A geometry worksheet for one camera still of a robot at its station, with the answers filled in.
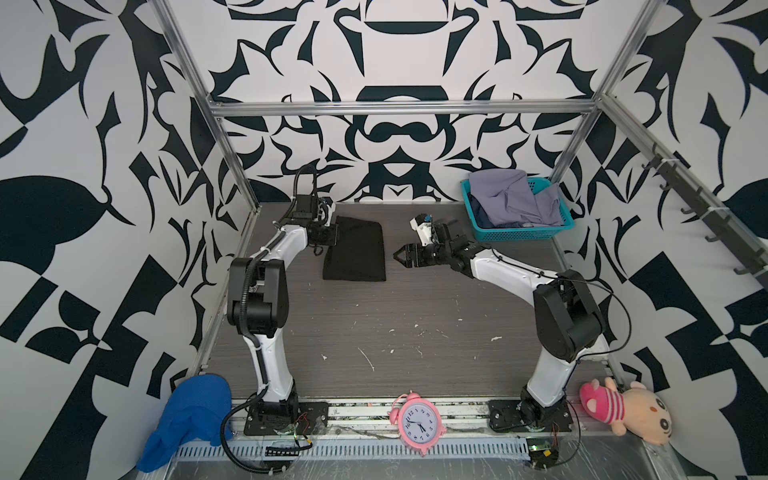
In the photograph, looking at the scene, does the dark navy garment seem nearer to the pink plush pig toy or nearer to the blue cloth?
the pink plush pig toy

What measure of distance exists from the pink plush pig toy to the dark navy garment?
0.53 m

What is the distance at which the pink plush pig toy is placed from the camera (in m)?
0.69

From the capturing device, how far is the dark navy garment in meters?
1.06

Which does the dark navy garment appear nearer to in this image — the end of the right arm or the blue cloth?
the end of the right arm

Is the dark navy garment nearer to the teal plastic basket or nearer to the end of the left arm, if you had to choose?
the teal plastic basket

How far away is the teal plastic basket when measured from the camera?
1.04 metres

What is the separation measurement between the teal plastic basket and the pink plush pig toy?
478mm
